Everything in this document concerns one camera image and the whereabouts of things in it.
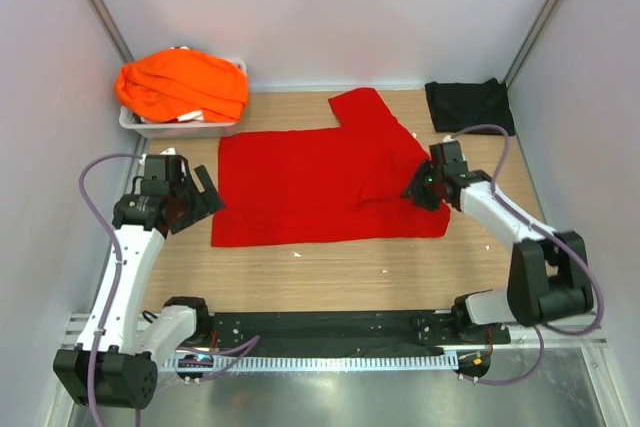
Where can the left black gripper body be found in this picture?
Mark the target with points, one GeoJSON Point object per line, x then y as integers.
{"type": "Point", "coordinates": [187, 212]}

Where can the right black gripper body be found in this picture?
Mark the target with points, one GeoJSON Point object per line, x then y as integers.
{"type": "Point", "coordinates": [433, 199]}

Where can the red t-shirt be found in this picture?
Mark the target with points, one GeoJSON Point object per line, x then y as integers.
{"type": "Point", "coordinates": [324, 185]}

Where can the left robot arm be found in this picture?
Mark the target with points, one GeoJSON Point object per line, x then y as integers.
{"type": "Point", "coordinates": [112, 363]}

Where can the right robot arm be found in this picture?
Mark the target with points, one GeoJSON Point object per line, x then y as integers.
{"type": "Point", "coordinates": [548, 278]}

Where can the folded black t-shirt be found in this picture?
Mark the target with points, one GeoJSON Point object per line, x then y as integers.
{"type": "Point", "coordinates": [455, 106]}

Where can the white plastic basket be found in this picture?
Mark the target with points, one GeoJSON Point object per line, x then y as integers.
{"type": "Point", "coordinates": [130, 121]}

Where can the white red garment in basket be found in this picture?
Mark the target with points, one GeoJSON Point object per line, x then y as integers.
{"type": "Point", "coordinates": [193, 116]}

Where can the orange t-shirt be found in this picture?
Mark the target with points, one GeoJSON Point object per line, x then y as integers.
{"type": "Point", "coordinates": [175, 81]}

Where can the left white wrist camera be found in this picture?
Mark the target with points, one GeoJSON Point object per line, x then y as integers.
{"type": "Point", "coordinates": [166, 152]}

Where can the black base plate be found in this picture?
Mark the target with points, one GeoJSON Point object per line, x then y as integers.
{"type": "Point", "coordinates": [351, 334]}

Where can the right corner post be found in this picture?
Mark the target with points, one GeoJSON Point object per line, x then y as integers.
{"type": "Point", "coordinates": [541, 21]}

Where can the corner post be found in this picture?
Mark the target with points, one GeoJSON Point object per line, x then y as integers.
{"type": "Point", "coordinates": [109, 25]}
{"type": "Point", "coordinates": [541, 21]}

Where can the slotted cable duct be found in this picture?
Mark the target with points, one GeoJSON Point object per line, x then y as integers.
{"type": "Point", "coordinates": [201, 364]}

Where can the left corner post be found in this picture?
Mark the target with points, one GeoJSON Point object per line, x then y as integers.
{"type": "Point", "coordinates": [109, 25]}

